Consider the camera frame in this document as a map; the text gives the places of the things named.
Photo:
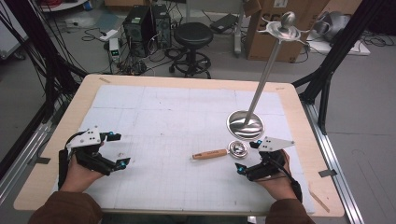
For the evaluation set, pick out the white desk leg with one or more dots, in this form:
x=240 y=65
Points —
x=238 y=43

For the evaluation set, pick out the white flat board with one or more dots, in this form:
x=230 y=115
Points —
x=358 y=49

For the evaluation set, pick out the white device with green display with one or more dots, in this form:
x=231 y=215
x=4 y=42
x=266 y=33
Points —
x=114 y=46

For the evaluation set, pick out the black tape piece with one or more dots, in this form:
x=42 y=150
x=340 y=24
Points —
x=43 y=160
x=327 y=173

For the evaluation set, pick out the thin wooden stick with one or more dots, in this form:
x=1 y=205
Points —
x=319 y=201

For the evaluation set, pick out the slim black computer tower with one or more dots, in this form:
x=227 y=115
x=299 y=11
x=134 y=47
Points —
x=162 y=25

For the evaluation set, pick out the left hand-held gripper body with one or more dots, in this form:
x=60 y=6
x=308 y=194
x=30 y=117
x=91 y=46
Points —
x=84 y=138

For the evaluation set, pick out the white gridded table mat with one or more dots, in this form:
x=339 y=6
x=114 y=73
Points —
x=174 y=124

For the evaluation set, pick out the black metal frame stand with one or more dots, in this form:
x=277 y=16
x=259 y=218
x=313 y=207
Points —
x=342 y=40

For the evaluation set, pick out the steel utensil stand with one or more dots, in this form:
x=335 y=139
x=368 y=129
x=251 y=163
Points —
x=246 y=127

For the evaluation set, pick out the white panel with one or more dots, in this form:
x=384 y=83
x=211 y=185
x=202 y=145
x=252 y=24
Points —
x=9 y=37

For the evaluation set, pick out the white power strip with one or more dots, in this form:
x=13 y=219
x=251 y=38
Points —
x=109 y=34

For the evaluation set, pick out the aluminium rail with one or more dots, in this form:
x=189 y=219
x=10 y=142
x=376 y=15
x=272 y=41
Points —
x=339 y=186
x=25 y=149

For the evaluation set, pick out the white round table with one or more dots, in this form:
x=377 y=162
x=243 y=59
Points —
x=62 y=6

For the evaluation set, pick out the grey bag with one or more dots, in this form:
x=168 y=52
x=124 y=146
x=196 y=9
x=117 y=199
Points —
x=336 y=23

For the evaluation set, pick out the person's left hand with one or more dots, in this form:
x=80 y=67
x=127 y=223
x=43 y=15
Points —
x=77 y=177

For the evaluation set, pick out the black flat laptop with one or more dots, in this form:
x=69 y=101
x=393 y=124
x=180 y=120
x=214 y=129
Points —
x=224 y=23

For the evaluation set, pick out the person's right hand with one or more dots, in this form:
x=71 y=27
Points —
x=280 y=185

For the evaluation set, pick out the large cardboard box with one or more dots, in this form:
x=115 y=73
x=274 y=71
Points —
x=264 y=46

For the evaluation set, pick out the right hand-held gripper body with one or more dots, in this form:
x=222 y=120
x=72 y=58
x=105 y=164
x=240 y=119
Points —
x=274 y=143

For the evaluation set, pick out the large black computer tower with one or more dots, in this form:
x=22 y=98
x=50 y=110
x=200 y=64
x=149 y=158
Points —
x=137 y=31

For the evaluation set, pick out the black round stool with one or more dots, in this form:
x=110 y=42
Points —
x=193 y=34

